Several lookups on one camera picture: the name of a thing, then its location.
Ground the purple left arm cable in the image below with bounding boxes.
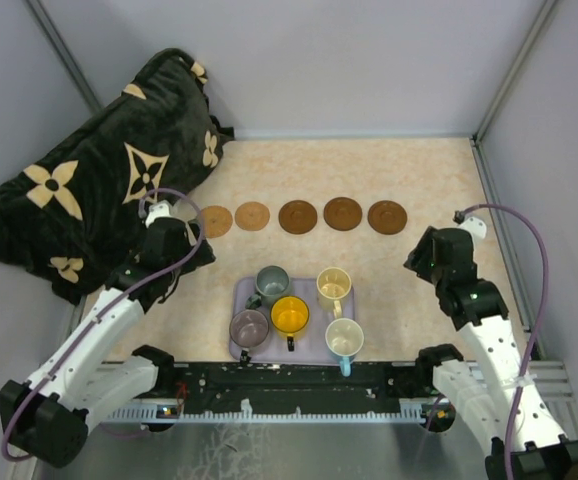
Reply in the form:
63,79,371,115
0,188,206,461

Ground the light wooden coaster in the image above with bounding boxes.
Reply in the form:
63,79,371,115
234,201,270,231
196,205,233,239

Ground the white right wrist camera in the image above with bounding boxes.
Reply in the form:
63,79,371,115
457,216,488,247

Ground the yellow mug black handle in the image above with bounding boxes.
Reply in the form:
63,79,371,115
270,296,310,353

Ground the white mug blue handle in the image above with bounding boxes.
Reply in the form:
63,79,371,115
325,318,365,377

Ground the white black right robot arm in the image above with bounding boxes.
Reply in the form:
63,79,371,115
404,227,578,479

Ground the purple mug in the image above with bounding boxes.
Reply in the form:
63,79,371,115
229,309,270,364

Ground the cream mug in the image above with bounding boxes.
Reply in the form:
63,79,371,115
316,267,353,319

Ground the black floral plush blanket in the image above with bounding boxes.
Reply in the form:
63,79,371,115
0,48,234,302

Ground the dark brown coaster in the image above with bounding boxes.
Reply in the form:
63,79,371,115
323,197,363,231
367,200,408,235
278,200,318,235

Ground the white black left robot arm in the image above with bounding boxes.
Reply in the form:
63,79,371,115
0,213,215,467

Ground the lavender plastic tray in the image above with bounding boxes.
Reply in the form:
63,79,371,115
229,276,356,366

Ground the grey mug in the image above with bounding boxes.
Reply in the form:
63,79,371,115
245,265,293,309

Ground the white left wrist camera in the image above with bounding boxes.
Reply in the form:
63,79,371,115
144,201,173,228

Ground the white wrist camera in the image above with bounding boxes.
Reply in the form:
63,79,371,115
144,201,173,228
457,216,488,247

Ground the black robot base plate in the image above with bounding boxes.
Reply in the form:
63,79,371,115
138,361,439,415

